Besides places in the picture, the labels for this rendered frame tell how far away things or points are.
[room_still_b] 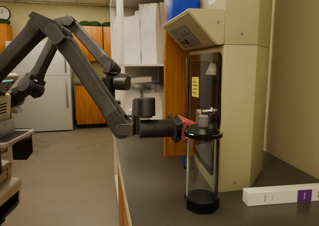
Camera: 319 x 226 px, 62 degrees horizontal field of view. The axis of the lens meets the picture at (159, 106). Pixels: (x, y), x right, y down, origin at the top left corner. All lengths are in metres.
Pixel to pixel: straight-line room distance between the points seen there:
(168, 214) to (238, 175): 0.28
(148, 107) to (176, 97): 0.38
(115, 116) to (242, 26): 0.47
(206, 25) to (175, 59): 0.38
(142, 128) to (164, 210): 0.24
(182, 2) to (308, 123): 0.68
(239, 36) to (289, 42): 0.47
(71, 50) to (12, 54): 0.21
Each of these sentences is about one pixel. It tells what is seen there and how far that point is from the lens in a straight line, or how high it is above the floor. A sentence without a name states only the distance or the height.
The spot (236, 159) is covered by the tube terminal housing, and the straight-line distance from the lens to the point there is 0.91.
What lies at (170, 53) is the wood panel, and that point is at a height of 1.40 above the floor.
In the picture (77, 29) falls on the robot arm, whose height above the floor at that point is 1.53.
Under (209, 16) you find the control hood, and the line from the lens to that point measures 0.82.
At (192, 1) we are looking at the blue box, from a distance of 1.03.
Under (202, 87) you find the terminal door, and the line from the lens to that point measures 0.95.
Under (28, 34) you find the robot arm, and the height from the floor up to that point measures 1.45.
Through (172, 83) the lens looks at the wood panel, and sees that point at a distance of 1.16.
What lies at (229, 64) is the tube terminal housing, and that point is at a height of 1.35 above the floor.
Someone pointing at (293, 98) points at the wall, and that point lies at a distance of 1.26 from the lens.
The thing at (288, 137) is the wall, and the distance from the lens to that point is 1.30.
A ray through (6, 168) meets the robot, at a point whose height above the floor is 0.87.
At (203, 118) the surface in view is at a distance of 0.74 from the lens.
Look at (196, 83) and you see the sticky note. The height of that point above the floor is 1.28.
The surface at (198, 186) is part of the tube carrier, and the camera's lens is 0.77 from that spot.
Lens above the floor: 1.35
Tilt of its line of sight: 9 degrees down
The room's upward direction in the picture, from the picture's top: straight up
